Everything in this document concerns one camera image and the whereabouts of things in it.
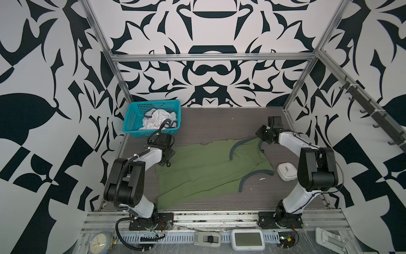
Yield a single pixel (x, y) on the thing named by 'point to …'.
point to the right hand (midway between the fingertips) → (260, 130)
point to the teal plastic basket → (135, 111)
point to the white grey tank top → (154, 118)
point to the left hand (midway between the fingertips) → (168, 152)
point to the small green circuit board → (287, 239)
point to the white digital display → (247, 239)
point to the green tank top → (201, 170)
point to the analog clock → (99, 243)
